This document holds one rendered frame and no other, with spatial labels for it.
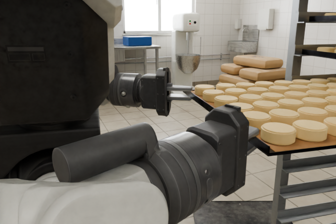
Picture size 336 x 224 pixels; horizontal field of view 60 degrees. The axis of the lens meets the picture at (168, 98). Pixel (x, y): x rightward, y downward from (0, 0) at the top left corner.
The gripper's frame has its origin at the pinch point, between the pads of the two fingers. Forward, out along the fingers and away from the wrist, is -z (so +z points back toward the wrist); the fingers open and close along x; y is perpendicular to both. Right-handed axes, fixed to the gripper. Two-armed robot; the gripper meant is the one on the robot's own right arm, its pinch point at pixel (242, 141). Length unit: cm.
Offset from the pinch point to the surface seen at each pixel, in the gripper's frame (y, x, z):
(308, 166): 9, -28, -56
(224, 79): 250, -71, -352
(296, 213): 11, -46, -55
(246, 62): 220, -42, -367
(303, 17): 13, 18, -51
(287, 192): 13, -37, -51
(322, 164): 6, -28, -61
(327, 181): 5, -35, -65
